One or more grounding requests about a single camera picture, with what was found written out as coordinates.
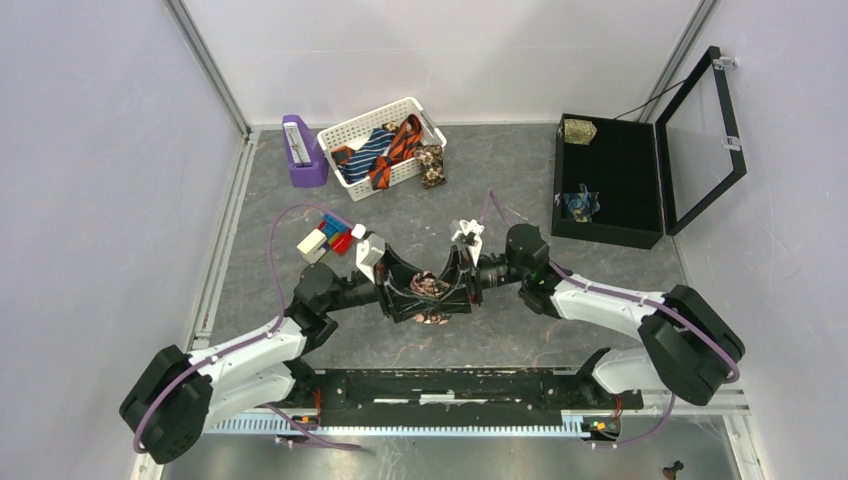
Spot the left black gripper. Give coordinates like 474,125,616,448
322,243,440,324

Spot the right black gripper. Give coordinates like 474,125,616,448
427,246,528,317

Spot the black pink floral tie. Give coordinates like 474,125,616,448
410,271,450,325

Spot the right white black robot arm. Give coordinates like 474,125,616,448
401,220,744,408

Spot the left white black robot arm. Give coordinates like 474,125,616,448
119,241,469,464

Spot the colourful toy block stack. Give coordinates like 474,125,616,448
297,213,354,264

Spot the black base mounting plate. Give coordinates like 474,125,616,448
275,368,644,427

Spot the navy white striped tie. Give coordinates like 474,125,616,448
336,128,395,183

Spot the brown floral tie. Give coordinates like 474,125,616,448
414,145,446,189

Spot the blue patterned rolled tie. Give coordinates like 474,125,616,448
562,183,601,223

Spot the orange navy striped tie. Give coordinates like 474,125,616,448
368,114,423,190

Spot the purple metronome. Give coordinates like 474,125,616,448
282,114,329,188

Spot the white plastic basket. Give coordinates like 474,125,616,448
318,97,447,201

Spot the gold rolled tie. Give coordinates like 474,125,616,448
561,118,598,146

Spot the black tie display box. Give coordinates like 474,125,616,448
551,46,747,250

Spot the small black floor object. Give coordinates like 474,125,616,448
662,461,685,480

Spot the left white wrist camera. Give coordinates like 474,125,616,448
351,223,386,284

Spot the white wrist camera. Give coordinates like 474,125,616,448
351,223,386,284
451,219,485,266

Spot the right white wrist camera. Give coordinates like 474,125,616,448
451,219,485,266

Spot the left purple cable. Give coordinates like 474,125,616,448
132,202,366,455

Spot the white slotted cable duct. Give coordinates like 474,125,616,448
206,410,590,440

